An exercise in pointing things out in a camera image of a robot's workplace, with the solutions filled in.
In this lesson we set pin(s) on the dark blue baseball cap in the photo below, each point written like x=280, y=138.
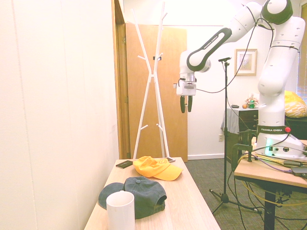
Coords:
x=144, y=194

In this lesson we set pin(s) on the orange fruit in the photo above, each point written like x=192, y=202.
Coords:
x=244, y=106

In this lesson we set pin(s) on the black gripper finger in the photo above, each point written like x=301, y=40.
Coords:
x=183, y=105
x=190, y=104

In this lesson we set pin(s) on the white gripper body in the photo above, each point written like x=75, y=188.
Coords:
x=187, y=89

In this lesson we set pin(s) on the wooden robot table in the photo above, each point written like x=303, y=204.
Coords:
x=263, y=173

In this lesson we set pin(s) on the white coat rack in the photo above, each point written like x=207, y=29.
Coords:
x=151, y=79

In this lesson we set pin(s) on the grey cloth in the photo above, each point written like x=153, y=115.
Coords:
x=230, y=121

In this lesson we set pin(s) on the black tripod stand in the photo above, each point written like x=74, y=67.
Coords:
x=225, y=134

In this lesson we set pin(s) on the dark wooden dresser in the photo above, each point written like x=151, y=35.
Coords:
x=247, y=119

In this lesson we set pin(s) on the black stereo camera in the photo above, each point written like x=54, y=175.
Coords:
x=225, y=59

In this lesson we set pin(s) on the framed picture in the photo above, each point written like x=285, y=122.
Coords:
x=245, y=62

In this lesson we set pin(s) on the dark green clamp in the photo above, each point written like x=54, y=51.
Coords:
x=241, y=146

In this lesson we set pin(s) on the flower bouquet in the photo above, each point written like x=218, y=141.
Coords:
x=252, y=98

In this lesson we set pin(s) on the black door hook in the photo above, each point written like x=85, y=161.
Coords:
x=157, y=58

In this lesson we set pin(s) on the wooden door frame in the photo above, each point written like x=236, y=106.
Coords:
x=121, y=95

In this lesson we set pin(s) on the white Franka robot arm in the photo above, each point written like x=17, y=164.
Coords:
x=271, y=79

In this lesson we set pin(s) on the white mug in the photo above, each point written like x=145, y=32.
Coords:
x=120, y=212

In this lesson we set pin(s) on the wooden door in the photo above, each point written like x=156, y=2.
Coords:
x=168, y=115

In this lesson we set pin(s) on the white wall outlet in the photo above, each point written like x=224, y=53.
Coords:
x=220, y=138

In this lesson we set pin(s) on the yellow baseball cap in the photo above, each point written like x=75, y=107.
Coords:
x=156, y=167

